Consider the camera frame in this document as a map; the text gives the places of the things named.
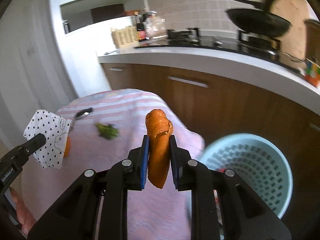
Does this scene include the pink floral tablecloth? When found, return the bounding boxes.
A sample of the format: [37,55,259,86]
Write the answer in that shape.
[22,89,204,239]

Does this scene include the dark soy sauce bottle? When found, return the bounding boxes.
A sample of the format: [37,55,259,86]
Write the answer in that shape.
[135,11,147,42]

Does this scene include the person's left hand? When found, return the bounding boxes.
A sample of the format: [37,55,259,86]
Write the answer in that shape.
[10,187,36,237]

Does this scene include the left wooden cabinet door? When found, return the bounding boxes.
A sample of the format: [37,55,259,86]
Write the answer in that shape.
[101,63,134,90]

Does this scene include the black wok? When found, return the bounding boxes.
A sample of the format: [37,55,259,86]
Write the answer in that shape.
[226,0,292,38]

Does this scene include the light blue perforated trash basket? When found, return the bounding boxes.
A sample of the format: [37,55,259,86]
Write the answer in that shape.
[198,133,293,218]

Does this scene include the colourful cube box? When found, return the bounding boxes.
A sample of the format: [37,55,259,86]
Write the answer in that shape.
[304,57,320,88]

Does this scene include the white kitchen countertop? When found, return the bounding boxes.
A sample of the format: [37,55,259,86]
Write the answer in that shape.
[98,47,319,114]

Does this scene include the black gas stove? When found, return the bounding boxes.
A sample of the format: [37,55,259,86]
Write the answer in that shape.
[136,28,305,74]

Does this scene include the white heart-patterned paper bag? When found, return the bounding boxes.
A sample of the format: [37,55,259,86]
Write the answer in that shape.
[23,109,72,170]

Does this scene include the beige woven basket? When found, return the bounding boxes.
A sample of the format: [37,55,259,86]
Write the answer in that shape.
[111,26,139,49]

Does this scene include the wooden cutting board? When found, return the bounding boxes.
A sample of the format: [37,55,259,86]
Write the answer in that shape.
[270,0,310,60]

